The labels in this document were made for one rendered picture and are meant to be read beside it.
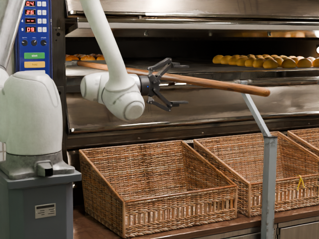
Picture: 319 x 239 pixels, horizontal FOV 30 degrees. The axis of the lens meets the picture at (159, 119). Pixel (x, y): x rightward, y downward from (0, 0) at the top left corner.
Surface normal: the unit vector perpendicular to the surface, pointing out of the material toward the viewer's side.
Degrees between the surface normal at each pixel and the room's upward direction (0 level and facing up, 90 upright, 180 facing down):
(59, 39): 90
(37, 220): 90
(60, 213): 90
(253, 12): 70
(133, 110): 113
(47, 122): 88
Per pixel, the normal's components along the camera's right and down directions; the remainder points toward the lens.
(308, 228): 0.47, 0.16
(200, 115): 0.44, -0.21
